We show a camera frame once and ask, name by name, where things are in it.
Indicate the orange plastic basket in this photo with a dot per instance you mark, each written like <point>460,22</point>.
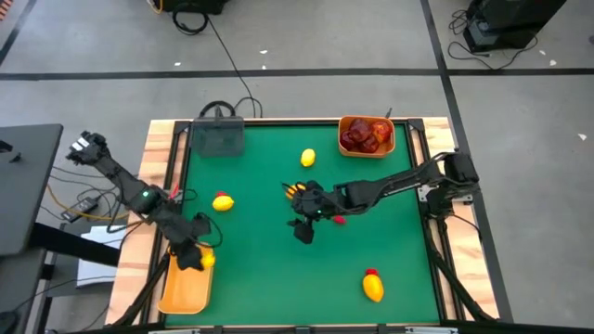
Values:
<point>366,155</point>

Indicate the white box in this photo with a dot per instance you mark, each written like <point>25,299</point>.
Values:
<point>99,273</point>

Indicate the black box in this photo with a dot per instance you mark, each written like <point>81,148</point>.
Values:
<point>195,4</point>

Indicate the small red strawberry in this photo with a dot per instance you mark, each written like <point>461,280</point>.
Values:
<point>340,220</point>
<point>221,194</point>
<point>371,271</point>

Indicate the small yellow lemon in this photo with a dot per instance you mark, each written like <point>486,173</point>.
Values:
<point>307,158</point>

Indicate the dark grey desk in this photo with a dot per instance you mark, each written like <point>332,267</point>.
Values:
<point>28,185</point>

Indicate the orange-red apple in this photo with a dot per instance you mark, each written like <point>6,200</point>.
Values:
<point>381,131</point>

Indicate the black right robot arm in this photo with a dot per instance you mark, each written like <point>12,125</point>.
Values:
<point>399,183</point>

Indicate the black equipment case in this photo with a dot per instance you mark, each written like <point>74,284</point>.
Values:
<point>510,18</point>

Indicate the black power adapter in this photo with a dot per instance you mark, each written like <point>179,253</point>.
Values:
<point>80,209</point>

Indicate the orange striped object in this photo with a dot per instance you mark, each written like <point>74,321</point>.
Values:
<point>3,8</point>

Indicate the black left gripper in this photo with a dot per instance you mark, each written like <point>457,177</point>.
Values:
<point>190,246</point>

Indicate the black crossbar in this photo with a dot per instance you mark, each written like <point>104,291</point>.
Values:
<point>74,243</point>

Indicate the dark red apple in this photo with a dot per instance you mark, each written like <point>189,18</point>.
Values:
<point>359,129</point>

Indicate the black aluminium table frame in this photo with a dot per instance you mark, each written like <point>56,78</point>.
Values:
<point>255,330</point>

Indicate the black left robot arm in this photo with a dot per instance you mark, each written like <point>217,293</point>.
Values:
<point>118,174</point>

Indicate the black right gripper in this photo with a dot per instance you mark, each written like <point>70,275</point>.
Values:
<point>318,199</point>

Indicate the green table mat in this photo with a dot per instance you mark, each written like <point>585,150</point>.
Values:
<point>260,269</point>

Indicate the yellow plastic basket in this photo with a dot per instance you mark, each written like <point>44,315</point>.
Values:
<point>185,292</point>

